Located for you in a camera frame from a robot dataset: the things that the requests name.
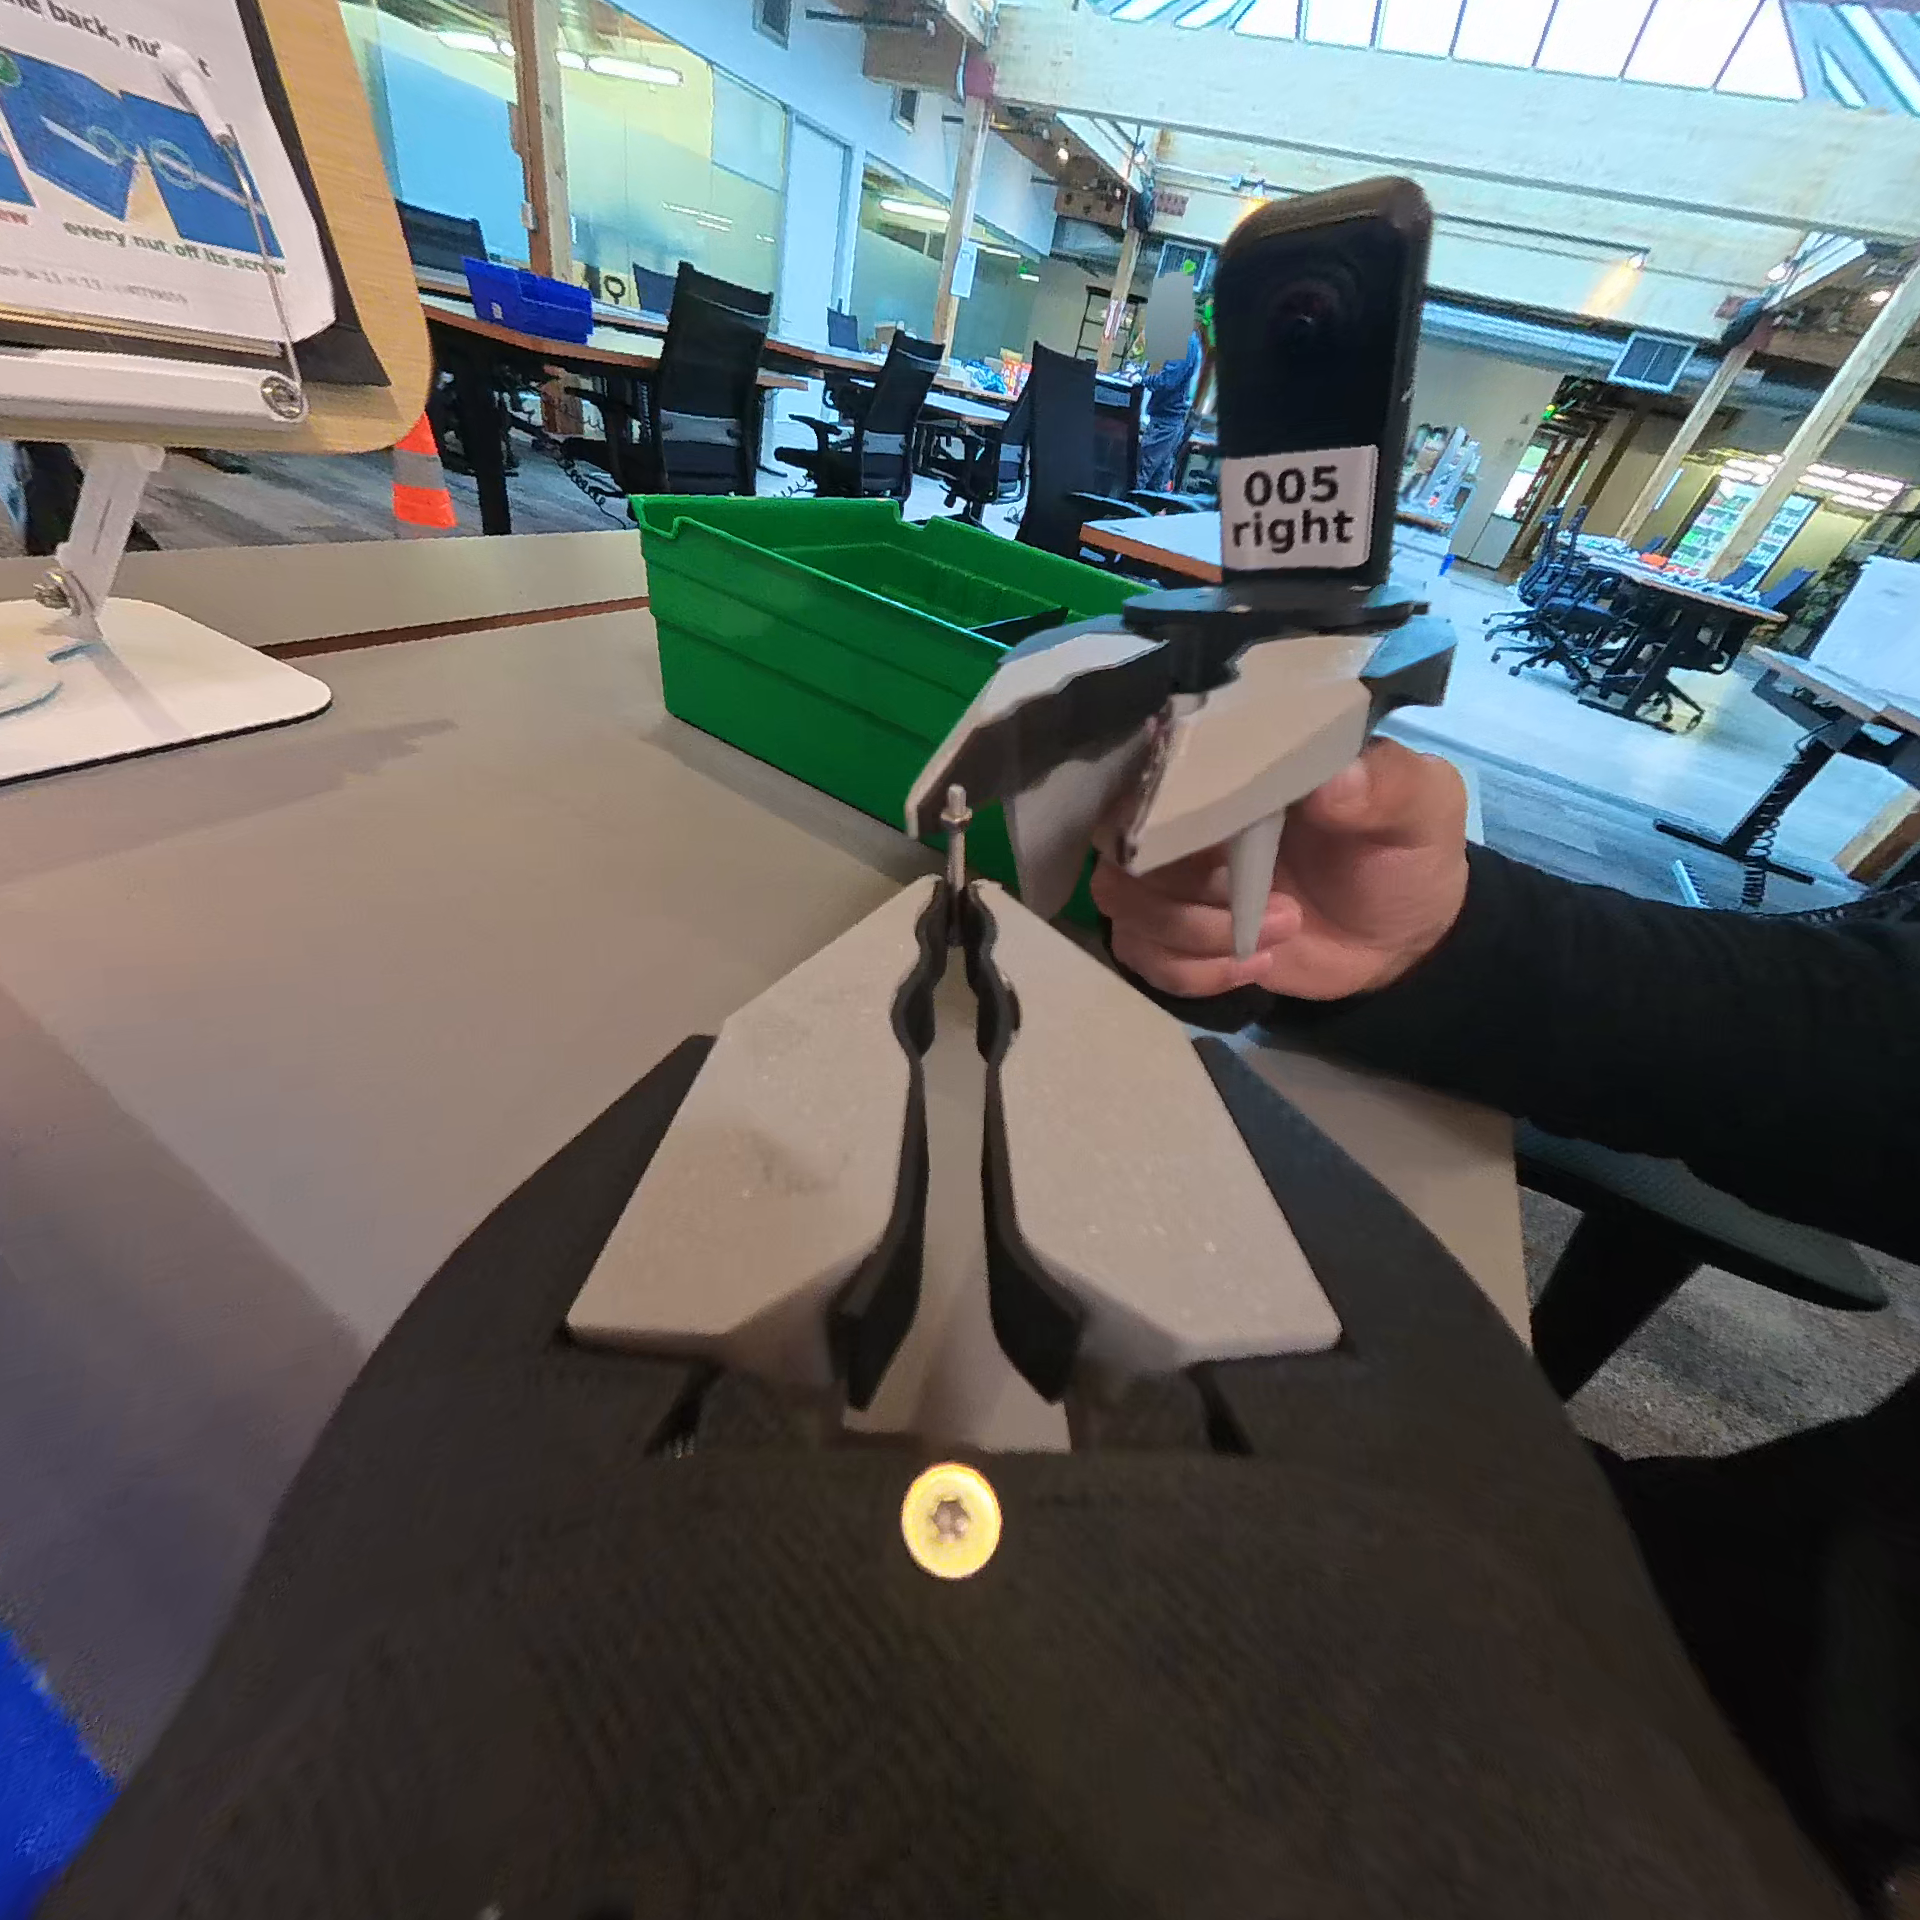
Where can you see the green plastic bin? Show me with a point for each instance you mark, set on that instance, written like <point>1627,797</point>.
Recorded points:
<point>779,676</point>

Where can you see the printed instruction sheet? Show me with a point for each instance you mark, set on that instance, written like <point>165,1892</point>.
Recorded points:
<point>149,181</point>

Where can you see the white-top office table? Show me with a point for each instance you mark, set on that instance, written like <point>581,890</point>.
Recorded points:
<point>1162,540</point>

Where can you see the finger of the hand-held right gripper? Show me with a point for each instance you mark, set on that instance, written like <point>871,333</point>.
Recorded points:
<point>1259,734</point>
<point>1037,670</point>

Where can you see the group of black office chairs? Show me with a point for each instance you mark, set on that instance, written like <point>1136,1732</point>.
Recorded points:
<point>704,390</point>

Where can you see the white document stand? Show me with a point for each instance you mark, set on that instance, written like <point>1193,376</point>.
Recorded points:
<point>181,682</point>

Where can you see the small blue crate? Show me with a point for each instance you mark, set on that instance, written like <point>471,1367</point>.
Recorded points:
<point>523,301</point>

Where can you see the person's right hand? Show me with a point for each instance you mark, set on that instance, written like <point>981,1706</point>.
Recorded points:
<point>1366,885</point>

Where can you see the metal screw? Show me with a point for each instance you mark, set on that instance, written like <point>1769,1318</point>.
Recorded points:
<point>955,866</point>

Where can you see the blue plastic bin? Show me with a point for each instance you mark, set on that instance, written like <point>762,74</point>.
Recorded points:
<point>38,1785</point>

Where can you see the long wooden office table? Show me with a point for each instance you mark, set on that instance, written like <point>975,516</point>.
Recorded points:
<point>600,349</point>

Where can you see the person's right forearm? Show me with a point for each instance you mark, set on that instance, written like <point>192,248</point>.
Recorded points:
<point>1651,1021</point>

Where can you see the white cardboard box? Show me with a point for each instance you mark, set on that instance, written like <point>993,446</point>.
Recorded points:
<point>1874,629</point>

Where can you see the black backing board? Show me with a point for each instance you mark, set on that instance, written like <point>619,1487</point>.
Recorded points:
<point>338,301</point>

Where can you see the black office chair armrest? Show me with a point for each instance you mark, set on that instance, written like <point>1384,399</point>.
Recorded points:
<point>1694,1231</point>

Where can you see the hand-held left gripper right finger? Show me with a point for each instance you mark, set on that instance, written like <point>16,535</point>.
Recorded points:
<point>1154,1184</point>

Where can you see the cluttered office table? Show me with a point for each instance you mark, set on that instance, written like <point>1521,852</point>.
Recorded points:
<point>1694,586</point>

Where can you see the orange traffic cone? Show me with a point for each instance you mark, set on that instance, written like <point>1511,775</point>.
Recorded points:
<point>423,481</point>

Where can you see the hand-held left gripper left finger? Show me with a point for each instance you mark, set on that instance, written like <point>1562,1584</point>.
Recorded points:
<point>751,1184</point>

